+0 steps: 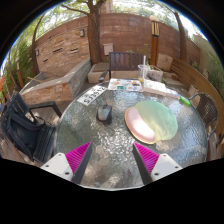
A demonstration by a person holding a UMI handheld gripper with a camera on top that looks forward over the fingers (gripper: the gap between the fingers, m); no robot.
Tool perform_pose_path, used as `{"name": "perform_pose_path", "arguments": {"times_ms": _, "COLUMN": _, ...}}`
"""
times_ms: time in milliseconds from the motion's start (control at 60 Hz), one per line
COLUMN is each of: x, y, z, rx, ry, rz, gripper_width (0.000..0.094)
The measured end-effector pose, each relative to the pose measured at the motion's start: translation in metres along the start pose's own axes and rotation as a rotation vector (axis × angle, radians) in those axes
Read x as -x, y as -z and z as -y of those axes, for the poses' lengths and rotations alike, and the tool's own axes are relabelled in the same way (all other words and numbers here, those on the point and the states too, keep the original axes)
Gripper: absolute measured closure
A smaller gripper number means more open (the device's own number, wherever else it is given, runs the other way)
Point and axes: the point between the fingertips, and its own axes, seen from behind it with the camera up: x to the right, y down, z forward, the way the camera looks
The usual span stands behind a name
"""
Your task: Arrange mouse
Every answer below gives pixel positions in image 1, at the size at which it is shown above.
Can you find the clear plastic cup with straw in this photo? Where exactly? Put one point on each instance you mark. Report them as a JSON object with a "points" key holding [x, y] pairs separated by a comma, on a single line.
{"points": [[143, 71]]}

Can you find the black metal garden chair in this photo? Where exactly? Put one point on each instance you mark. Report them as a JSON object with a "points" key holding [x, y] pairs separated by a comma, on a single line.
{"points": [[23, 131]]}

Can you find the dark grey computer mouse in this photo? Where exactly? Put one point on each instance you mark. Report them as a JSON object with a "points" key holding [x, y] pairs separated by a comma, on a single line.
{"points": [[104, 114]]}

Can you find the thin white and blue booklet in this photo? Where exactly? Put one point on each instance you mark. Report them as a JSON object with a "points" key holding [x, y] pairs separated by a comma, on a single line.
{"points": [[173, 93]]}

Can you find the grey wall utility box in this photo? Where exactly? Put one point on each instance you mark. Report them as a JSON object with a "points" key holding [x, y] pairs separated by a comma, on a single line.
{"points": [[108, 49]]}

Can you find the thick white book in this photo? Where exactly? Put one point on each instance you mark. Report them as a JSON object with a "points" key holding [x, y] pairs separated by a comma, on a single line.
{"points": [[154, 87]]}

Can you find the slim tree trunk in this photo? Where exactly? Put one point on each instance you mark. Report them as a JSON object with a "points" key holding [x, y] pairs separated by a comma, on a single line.
{"points": [[181, 36]]}

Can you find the white licence plate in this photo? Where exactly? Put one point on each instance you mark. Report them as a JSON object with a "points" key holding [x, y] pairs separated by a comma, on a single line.
{"points": [[91, 95]]}

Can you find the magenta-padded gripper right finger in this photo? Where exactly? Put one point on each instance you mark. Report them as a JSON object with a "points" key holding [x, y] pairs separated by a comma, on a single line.
{"points": [[148, 158]]}

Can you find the large tree trunk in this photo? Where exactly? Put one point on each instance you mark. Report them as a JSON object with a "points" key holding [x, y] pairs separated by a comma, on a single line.
{"points": [[94, 36]]}

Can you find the brown wicker chair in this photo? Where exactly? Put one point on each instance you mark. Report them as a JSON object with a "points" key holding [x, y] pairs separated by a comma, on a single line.
{"points": [[206, 110]]}

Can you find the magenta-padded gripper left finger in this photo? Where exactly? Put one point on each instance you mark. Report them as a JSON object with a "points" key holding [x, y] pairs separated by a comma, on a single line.
{"points": [[78, 156]]}

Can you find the small green object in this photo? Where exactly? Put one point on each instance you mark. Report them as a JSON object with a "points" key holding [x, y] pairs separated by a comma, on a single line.
{"points": [[185, 101]]}

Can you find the white square planter with plants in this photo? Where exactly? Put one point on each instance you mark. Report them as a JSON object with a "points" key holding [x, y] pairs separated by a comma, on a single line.
{"points": [[156, 74]]}

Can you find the colourful printed sheet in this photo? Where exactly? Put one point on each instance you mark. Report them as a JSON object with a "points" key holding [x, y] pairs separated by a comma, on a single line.
{"points": [[125, 85]]}

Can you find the wooden garden lamp post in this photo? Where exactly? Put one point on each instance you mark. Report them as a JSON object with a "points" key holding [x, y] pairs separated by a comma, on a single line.
{"points": [[154, 43]]}

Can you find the dark wooden slatted chair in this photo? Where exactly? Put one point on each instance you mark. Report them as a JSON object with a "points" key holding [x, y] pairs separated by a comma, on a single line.
{"points": [[125, 61]]}

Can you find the stone raised garden bed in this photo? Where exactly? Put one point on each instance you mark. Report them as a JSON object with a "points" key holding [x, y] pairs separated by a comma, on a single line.
{"points": [[50, 88]]}

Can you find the black wall lamp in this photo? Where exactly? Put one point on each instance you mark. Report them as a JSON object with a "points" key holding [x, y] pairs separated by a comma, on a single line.
{"points": [[37, 52], [82, 32]]}

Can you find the curved wooden bench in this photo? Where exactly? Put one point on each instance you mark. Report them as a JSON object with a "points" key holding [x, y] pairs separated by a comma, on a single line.
{"points": [[193, 78]]}

